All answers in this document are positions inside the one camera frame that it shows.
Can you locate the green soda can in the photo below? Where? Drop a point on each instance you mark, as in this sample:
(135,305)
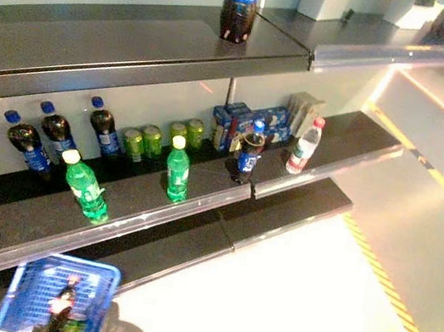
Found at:
(178,129)
(133,145)
(194,133)
(152,141)

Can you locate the water bottle red label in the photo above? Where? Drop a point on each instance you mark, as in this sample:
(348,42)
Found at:
(303,150)

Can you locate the blue plastic shopping basket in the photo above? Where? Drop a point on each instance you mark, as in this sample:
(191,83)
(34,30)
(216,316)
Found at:
(98,282)

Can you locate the bright green drink bottle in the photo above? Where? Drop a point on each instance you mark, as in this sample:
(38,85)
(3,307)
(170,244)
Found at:
(74,331)

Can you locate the cola bottle red cap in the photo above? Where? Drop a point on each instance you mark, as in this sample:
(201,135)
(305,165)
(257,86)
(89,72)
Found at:
(60,309)

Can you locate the black metal shelf board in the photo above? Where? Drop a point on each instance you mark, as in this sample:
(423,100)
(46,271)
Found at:
(133,206)
(349,150)
(173,247)
(96,49)
(291,212)
(357,35)

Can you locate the green soda bottle yellow cap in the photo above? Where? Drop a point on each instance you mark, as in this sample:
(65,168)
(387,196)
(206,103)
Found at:
(177,175)
(86,189)

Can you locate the blue Oreo cone box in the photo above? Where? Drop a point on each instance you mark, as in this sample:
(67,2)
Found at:
(239,128)

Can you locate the beige snack box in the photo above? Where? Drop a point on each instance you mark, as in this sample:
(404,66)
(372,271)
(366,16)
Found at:
(295,106)
(312,119)

